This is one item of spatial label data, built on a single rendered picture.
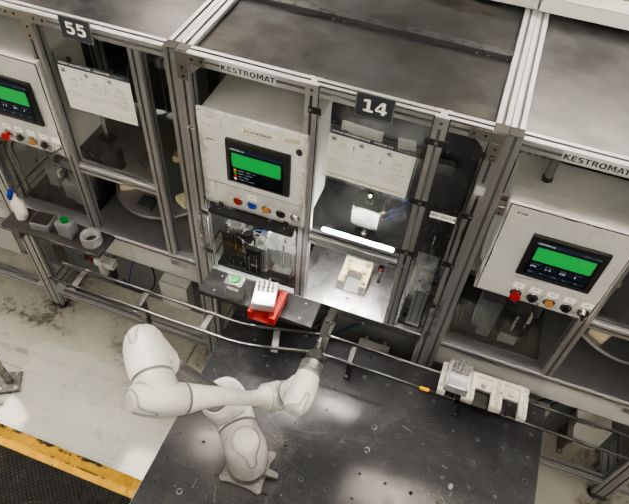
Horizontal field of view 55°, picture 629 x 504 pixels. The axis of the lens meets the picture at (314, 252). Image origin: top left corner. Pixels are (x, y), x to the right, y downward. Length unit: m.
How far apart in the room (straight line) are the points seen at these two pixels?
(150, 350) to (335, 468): 1.02
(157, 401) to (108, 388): 1.75
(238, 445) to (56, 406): 1.55
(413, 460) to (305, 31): 1.74
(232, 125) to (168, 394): 0.93
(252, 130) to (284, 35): 0.35
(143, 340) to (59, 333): 1.95
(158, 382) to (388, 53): 1.31
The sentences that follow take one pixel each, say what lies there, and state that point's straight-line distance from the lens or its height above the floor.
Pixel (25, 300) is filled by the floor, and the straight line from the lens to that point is 4.13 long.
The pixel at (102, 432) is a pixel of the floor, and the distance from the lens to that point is 3.53.
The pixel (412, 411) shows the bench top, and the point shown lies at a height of 0.68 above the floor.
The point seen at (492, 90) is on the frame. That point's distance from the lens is 2.09.
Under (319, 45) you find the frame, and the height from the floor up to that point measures 2.01.
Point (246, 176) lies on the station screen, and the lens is 2.26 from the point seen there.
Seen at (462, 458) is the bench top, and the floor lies 0.68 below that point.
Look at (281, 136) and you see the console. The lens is 2.10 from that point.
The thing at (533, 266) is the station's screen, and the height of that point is 1.56.
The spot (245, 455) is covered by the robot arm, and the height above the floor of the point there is 0.93.
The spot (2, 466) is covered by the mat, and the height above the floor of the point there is 0.01.
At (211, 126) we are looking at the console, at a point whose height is 1.76.
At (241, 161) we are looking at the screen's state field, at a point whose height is 1.66.
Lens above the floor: 3.13
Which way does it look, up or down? 50 degrees down
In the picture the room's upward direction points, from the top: 5 degrees clockwise
